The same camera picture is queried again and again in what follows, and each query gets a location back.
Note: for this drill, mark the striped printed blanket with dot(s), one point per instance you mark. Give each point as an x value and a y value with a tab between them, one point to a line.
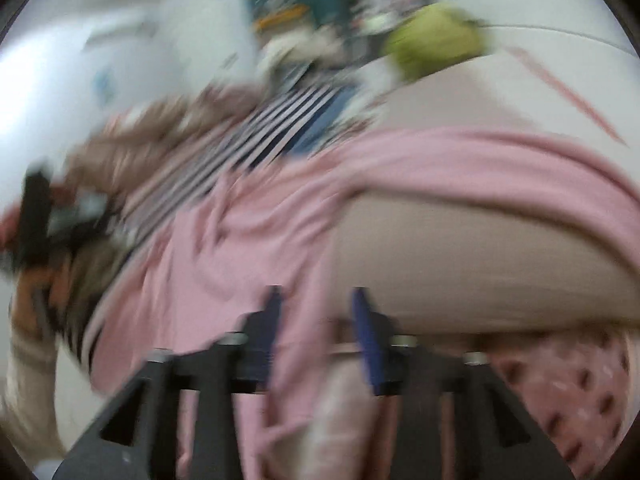
235	145

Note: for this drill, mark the tan pink duvet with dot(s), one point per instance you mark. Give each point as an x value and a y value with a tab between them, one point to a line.
140	145

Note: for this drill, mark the person's left hand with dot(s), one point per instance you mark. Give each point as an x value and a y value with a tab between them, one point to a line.
52	285

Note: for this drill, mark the pink dotted sheet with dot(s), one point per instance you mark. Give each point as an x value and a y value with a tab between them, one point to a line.
575	390

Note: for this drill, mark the beige knitted pillow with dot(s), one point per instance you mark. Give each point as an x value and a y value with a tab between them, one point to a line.
465	260

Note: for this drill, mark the white bed headboard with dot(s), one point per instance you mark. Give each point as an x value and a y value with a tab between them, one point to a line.
565	15

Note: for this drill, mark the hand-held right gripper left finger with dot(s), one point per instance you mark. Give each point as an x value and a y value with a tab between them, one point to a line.
272	312

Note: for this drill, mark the green plush toy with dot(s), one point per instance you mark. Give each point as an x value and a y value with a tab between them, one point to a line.
435	40

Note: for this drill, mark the person's left forearm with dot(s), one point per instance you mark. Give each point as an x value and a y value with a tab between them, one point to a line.
27	390

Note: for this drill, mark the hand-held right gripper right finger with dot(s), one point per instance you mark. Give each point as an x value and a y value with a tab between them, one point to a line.
365	345

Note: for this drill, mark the pink garment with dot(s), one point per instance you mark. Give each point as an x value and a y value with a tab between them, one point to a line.
240	260

